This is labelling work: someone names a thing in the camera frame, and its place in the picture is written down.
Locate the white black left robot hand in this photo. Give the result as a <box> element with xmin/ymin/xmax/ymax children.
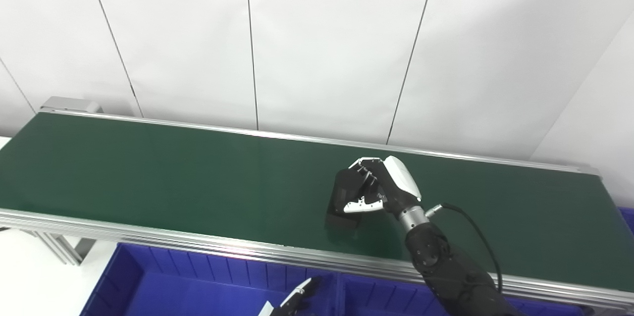
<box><xmin>259</xmin><ymin>276</ymin><xmax>322</xmax><ymax>316</ymax></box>

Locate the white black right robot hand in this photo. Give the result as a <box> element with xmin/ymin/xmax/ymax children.
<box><xmin>343</xmin><ymin>156</ymin><xmax>423</xmax><ymax>215</ymax></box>

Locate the black cylinder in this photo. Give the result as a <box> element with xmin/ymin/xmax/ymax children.
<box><xmin>324</xmin><ymin>167</ymin><xmax>383</xmax><ymax>231</ymax></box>

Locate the blue bin with black parts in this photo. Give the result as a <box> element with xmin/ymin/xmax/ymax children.
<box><xmin>337</xmin><ymin>271</ymin><xmax>590</xmax><ymax>316</ymax></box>

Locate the blue bin with white block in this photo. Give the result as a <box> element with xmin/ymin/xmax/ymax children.
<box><xmin>79</xmin><ymin>243</ymin><xmax>342</xmax><ymax>316</ymax></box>

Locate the empty blue bin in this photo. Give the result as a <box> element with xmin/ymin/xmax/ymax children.
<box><xmin>617</xmin><ymin>207</ymin><xmax>634</xmax><ymax>233</ymax></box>

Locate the aluminium conveyor support leg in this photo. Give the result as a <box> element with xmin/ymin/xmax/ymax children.
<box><xmin>32</xmin><ymin>230</ymin><xmax>96</xmax><ymax>266</ymax></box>

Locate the grey conveyor end housing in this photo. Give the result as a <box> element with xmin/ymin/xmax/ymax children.
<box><xmin>40</xmin><ymin>97</ymin><xmax>104</xmax><ymax>114</ymax></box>

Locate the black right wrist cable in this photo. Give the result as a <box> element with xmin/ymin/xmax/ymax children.
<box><xmin>426</xmin><ymin>202</ymin><xmax>504</xmax><ymax>295</ymax></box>

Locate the green conveyor belt aluminium frame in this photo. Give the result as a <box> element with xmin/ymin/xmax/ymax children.
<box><xmin>0</xmin><ymin>110</ymin><xmax>634</xmax><ymax>310</ymax></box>

